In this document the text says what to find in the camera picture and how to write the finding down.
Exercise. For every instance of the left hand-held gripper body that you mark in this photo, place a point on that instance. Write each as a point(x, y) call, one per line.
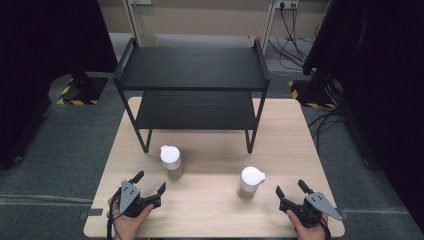
point(129, 196)

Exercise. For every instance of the grey floor tape strip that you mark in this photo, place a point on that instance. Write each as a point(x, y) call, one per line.
point(343, 215)
point(90, 213)

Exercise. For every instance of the dark curtain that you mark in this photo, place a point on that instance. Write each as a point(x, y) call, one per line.
point(40, 66)
point(383, 83)

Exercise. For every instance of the black two-tier shelf rack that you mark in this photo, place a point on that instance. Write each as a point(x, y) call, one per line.
point(195, 68)

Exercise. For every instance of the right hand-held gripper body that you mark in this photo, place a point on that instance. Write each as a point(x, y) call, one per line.
point(316, 205)

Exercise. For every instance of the person's left hand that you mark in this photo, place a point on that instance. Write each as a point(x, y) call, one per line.
point(128, 226)

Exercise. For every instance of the black stand base yellow stripes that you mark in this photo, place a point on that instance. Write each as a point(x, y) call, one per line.
point(313, 93)
point(85, 90)

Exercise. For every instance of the person's right hand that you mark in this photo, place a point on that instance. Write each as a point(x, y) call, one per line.
point(305, 231)

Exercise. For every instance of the white frame post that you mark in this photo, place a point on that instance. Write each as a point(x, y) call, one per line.
point(268, 23)
point(133, 20)

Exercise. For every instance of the white wall socket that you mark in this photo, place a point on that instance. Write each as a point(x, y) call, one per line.
point(286, 4)

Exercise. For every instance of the glass jar with white lid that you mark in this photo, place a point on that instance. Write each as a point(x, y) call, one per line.
point(250, 181)
point(171, 160)

